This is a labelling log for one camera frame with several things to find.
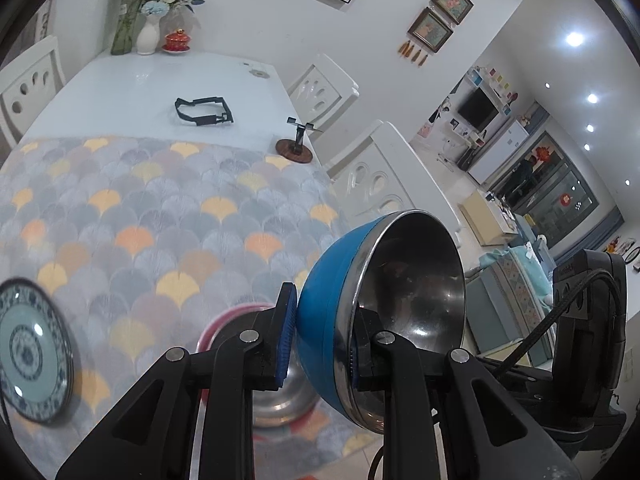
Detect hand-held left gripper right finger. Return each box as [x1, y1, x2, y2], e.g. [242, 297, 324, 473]
[347, 307, 583, 480]

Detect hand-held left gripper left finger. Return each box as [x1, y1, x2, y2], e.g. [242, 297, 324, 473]
[55, 282, 298, 480]

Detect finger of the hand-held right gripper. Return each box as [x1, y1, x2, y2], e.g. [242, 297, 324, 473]
[492, 360, 556, 396]

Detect red steel-lined bowl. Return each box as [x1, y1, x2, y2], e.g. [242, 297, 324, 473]
[196, 302, 318, 429]

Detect blue steel-lined bowl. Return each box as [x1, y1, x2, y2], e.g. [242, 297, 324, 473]
[296, 209, 467, 435]

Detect teal patterned sofa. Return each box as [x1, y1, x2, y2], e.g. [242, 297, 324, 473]
[465, 240, 557, 366]

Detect black stand with brown base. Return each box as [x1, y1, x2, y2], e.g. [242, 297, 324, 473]
[276, 116, 317, 165]

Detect glass balcony door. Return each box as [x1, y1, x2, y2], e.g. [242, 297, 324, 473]
[487, 130, 623, 261]

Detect fan pattern table mat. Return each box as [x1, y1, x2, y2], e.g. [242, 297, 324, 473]
[0, 135, 386, 480]

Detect white dining chair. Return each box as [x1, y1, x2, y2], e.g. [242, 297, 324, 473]
[325, 120, 463, 261]
[287, 52, 361, 131]
[0, 35, 67, 150]

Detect white refrigerator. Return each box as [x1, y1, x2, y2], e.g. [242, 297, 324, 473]
[467, 120, 530, 186]

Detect black television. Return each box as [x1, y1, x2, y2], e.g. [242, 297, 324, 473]
[457, 87, 496, 131]

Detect white ceramic vase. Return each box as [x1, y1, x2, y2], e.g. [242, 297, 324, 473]
[136, 15, 162, 56]

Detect row of ceiling lights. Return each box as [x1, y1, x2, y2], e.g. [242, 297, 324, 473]
[542, 30, 632, 187]

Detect black cable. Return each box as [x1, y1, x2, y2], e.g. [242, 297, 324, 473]
[492, 270, 628, 376]

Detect black strap buckle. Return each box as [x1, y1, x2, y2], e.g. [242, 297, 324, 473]
[175, 96, 235, 127]

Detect white wall shelf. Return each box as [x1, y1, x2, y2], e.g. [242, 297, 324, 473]
[465, 65, 521, 111]

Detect orange wall tassels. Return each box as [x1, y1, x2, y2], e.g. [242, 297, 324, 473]
[397, 40, 431, 67]

